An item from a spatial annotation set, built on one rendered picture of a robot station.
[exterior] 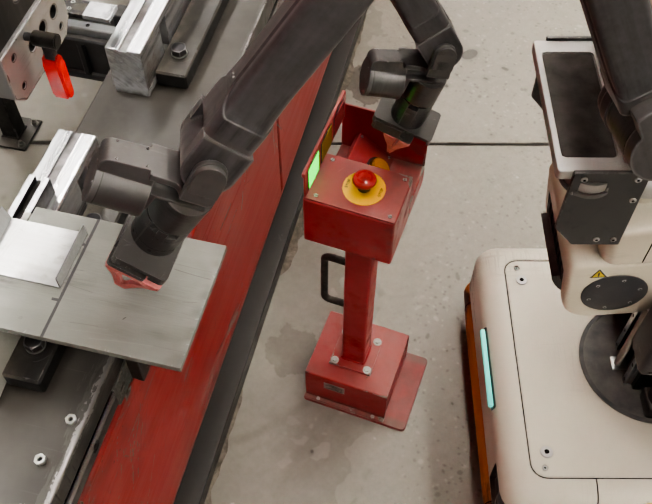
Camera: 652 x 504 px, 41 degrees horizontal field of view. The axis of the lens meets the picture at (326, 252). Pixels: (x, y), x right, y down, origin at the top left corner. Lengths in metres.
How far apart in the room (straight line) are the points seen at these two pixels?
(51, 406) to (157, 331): 0.20
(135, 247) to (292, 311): 1.27
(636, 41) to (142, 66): 0.82
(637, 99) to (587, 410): 1.05
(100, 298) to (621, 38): 0.66
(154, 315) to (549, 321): 1.08
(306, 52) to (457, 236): 1.62
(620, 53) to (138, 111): 0.83
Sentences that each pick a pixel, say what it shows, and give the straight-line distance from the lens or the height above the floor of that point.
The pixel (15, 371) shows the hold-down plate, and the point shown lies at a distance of 1.20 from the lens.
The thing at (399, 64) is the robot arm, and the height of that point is 1.00.
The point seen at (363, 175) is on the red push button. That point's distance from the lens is 1.44.
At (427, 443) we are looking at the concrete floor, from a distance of 2.08.
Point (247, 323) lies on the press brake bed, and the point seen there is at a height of 0.05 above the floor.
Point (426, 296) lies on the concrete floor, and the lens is 2.27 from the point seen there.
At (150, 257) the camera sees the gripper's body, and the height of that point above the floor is 1.11.
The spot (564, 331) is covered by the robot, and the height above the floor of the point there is 0.28.
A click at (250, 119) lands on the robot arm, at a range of 0.84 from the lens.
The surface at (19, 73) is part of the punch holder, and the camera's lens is 1.07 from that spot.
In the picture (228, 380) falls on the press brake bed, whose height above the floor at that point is 0.05.
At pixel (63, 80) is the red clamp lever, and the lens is 1.09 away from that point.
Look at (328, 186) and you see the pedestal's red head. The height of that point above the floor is 0.78.
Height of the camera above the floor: 1.92
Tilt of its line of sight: 55 degrees down
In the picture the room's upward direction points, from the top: straight up
